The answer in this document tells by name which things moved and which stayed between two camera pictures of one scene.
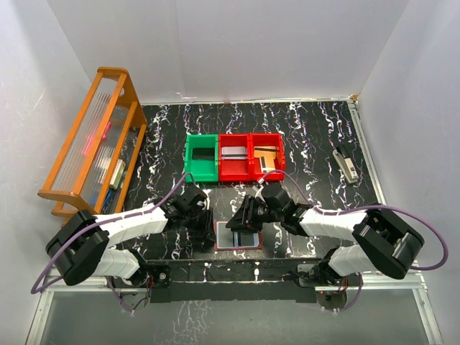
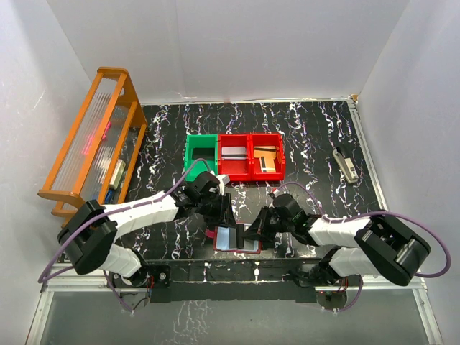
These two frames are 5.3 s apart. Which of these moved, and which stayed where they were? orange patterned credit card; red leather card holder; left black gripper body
Moved: left black gripper body
Stayed: red leather card holder; orange patterned credit card
